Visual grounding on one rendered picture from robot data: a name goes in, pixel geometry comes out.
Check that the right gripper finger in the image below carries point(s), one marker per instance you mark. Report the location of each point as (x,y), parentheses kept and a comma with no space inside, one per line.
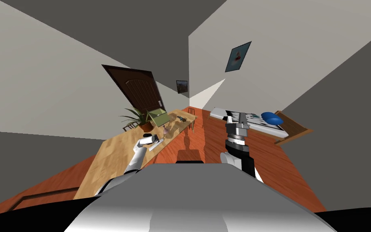
(243,118)
(229,120)

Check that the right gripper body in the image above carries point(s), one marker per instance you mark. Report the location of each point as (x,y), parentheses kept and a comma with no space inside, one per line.
(237,130)

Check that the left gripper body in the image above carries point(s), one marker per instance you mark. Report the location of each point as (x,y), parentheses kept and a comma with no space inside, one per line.
(148,140)

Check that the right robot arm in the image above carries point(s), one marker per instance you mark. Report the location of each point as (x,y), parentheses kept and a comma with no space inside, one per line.
(247,161)

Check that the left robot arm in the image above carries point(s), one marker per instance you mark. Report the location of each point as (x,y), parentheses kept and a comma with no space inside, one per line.
(136,160)

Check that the white slim bar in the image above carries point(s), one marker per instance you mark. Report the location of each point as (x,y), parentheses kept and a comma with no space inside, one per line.
(156,145)

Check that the wooden bed with blue pillow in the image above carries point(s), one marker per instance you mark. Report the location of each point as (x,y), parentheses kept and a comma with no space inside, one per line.
(262,127)

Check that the green plant in brown pot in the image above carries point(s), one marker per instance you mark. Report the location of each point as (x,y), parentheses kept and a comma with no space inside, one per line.
(141,120)

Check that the wooden chair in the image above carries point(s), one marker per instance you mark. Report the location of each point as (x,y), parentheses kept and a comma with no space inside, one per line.
(130,126)
(191,120)

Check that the olive green open box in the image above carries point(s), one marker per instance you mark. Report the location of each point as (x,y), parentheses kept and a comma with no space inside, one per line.
(159,117)

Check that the long light wooden table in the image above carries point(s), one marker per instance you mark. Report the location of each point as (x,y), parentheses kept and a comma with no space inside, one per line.
(114,161)

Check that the small dark object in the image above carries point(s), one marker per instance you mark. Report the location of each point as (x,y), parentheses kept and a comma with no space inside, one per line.
(181,118)

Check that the dark brown door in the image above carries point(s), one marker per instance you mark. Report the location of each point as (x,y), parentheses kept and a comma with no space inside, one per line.
(138,88)

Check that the small dark framed picture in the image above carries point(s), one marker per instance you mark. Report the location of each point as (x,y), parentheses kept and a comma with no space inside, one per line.
(182,87)

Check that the blue framed picture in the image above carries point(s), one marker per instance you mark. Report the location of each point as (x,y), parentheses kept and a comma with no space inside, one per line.
(238,56)

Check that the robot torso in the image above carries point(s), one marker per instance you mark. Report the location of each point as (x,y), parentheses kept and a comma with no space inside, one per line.
(185,199)

